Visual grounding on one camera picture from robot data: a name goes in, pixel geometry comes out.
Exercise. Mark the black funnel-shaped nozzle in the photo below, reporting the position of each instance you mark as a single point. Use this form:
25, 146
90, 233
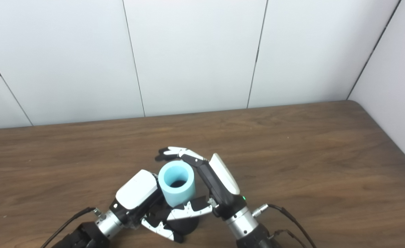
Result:
183, 225

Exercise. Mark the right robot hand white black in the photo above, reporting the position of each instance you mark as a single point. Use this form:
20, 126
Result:
219, 182

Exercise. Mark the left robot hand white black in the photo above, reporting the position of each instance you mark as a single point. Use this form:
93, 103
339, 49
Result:
135, 193

